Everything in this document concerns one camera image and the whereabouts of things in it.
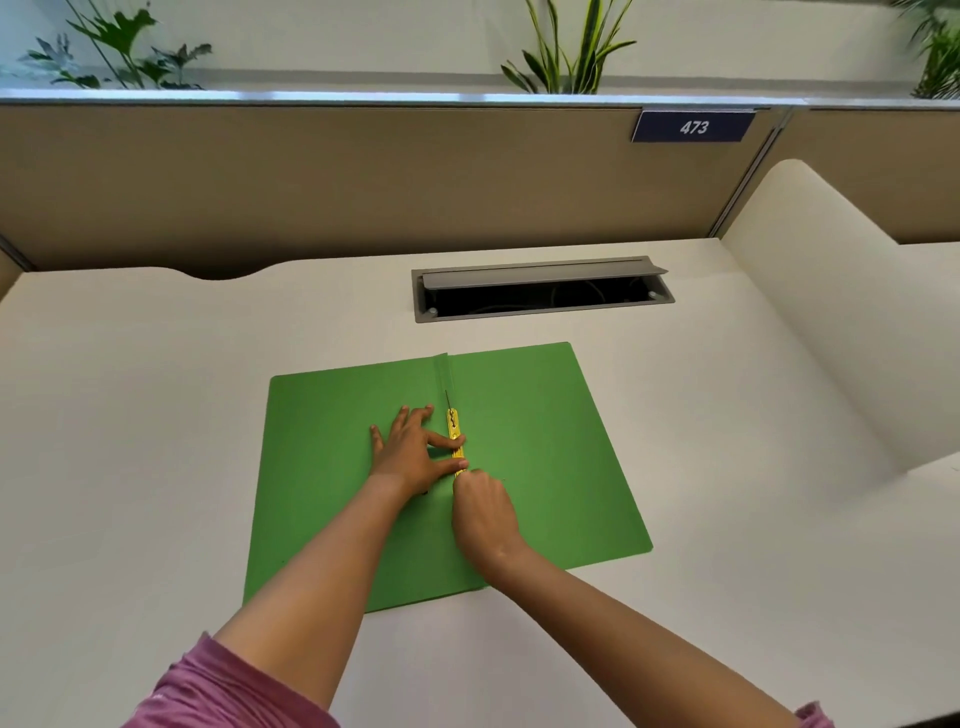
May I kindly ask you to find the person's right hand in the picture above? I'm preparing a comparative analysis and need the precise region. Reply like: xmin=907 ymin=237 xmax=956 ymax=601
xmin=451 ymin=470 xmax=528 ymax=580

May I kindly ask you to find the person's left hand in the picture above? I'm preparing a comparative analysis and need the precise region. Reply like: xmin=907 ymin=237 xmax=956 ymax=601
xmin=369 ymin=404 xmax=471 ymax=501

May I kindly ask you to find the yellow utility knife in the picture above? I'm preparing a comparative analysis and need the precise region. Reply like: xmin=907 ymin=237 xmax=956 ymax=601
xmin=444 ymin=389 xmax=469 ymax=481

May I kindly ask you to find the green paper folder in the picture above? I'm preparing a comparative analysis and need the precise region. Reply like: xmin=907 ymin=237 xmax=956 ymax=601
xmin=242 ymin=341 xmax=654 ymax=615

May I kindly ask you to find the person's left forearm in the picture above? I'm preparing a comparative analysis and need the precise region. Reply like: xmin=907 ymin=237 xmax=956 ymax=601
xmin=213 ymin=474 xmax=420 ymax=711

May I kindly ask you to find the person's right forearm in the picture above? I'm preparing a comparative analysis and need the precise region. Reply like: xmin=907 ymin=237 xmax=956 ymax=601
xmin=480 ymin=543 xmax=801 ymax=728

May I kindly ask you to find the beige desk partition panel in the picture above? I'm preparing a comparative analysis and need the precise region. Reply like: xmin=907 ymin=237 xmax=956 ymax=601
xmin=721 ymin=109 xmax=960 ymax=246
xmin=0 ymin=103 xmax=781 ymax=281

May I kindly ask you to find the long-leaf green plant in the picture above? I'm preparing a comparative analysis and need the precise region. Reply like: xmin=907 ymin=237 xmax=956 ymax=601
xmin=500 ymin=0 xmax=638 ymax=96

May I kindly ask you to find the dark blue number sign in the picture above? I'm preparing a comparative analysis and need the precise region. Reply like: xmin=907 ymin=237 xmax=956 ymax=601
xmin=630 ymin=108 xmax=758 ymax=144

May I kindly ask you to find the broad-leaf green plant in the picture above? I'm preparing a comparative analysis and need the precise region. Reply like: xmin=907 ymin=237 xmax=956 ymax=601
xmin=18 ymin=0 xmax=216 ymax=92

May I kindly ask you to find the feathery green plant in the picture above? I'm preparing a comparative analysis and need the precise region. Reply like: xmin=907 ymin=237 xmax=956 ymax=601
xmin=891 ymin=0 xmax=960 ymax=101

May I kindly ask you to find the grey desk cable tray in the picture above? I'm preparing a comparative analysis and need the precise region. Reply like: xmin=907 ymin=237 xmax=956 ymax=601
xmin=411 ymin=255 xmax=676 ymax=324

